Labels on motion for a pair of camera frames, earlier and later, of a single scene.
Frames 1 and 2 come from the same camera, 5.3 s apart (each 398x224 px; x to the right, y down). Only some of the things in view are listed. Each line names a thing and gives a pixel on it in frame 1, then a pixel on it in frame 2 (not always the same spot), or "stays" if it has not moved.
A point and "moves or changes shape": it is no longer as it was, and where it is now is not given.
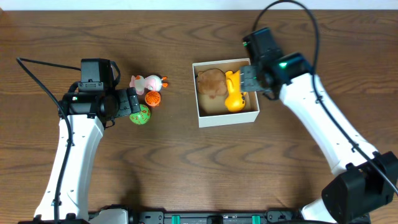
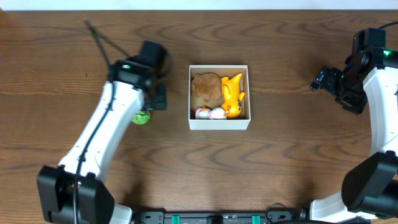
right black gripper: x=248 y=78 → x=354 y=105
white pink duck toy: x=153 y=83 moves or changes shape
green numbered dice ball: x=142 y=117 stays
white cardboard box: x=213 y=112 moves or changes shape
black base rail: x=242 y=216 stays
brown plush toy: x=211 y=82 moves or changes shape
